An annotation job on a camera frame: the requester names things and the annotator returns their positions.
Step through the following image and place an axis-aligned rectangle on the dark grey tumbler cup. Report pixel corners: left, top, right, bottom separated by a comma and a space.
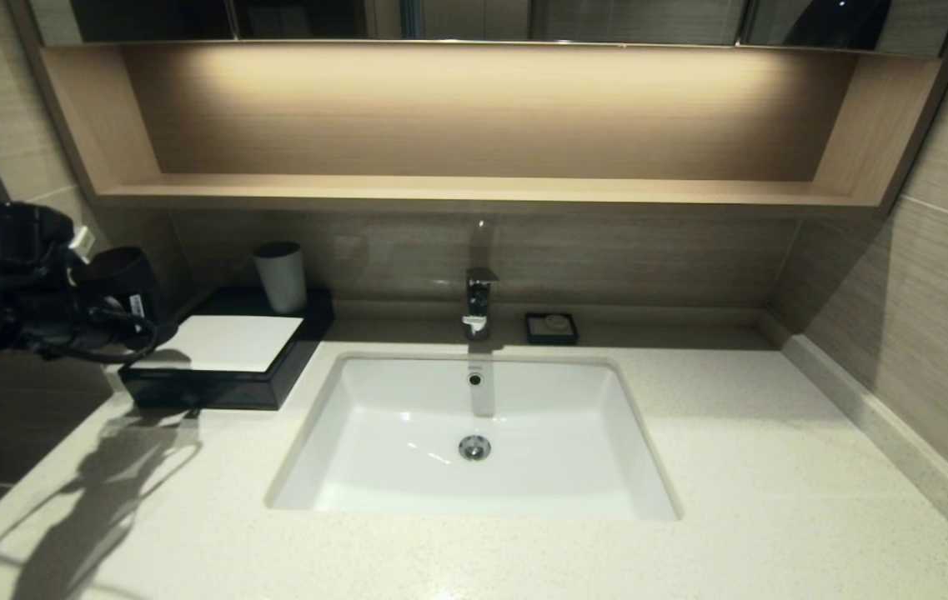
78, 246, 164, 334

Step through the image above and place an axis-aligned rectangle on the black box drawer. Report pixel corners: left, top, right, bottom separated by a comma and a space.
122, 371, 278, 411

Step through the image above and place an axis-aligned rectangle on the black amenity drawer box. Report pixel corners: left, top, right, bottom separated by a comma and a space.
119, 287, 337, 411

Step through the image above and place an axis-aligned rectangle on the white card panel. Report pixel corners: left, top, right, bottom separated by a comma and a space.
132, 314, 305, 373

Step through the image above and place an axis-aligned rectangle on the pale grey cup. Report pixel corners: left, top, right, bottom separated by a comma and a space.
253, 242, 308, 315

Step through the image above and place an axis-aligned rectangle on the chrome basin faucet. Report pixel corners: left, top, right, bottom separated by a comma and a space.
462, 267, 500, 341

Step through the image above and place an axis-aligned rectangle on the black soap dish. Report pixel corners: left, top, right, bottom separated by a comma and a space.
524, 312, 579, 346

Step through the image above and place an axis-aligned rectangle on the white ceramic sink basin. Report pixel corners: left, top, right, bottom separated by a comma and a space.
265, 351, 681, 522

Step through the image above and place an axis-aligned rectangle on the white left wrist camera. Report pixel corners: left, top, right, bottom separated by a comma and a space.
65, 225, 98, 264

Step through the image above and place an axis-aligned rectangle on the wooden wall shelf niche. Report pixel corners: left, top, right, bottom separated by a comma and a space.
40, 42, 943, 218

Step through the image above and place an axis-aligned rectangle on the mirrored wall cabinet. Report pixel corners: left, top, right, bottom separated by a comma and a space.
28, 0, 948, 58

